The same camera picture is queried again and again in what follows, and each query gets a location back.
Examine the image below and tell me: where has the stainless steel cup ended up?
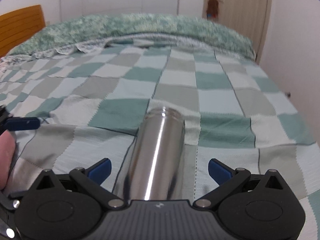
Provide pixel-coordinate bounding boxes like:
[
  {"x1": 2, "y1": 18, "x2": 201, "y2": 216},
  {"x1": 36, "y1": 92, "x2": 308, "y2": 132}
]
[{"x1": 112, "y1": 107, "x2": 185, "y2": 201}]

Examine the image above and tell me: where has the left hand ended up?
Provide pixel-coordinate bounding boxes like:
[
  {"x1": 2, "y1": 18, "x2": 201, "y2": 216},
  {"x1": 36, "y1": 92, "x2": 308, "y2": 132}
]
[{"x1": 0, "y1": 130, "x2": 16, "y2": 190}]

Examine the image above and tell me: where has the checkered green bed sheet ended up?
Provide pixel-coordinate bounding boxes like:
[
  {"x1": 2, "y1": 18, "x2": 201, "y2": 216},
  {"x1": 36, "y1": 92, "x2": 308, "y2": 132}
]
[{"x1": 1, "y1": 36, "x2": 319, "y2": 239}]

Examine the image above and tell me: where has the wooden headboard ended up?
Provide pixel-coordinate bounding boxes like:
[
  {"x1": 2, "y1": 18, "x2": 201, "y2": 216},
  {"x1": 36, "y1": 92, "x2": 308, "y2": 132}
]
[{"x1": 0, "y1": 4, "x2": 46, "y2": 57}]

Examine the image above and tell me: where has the green floral quilt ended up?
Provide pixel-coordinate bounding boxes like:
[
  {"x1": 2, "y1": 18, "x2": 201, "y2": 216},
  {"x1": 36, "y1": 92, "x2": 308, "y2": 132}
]
[{"x1": 7, "y1": 14, "x2": 255, "y2": 60}]

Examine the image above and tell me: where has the beige wooden door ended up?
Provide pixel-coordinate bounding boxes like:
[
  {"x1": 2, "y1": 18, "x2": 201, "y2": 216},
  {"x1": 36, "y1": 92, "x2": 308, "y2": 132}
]
[{"x1": 202, "y1": 0, "x2": 272, "y2": 62}]

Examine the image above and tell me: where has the thin black cable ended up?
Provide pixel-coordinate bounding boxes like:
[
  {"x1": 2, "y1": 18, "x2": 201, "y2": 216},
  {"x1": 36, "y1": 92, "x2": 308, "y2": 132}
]
[{"x1": 10, "y1": 118, "x2": 49, "y2": 181}]

